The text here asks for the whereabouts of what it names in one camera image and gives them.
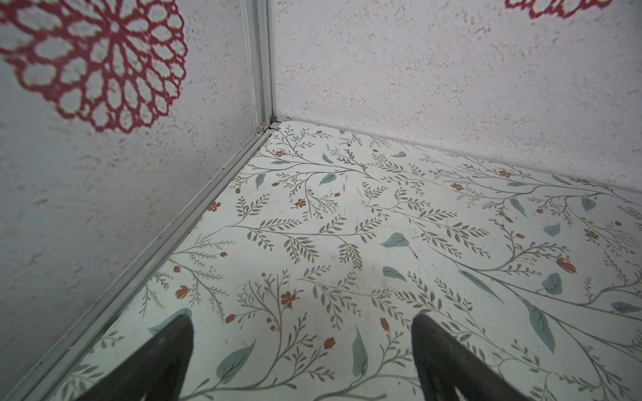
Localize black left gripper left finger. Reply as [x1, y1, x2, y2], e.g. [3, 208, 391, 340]
[79, 315, 194, 401]

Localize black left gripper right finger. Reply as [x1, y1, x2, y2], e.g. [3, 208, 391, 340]
[411, 315, 526, 401]

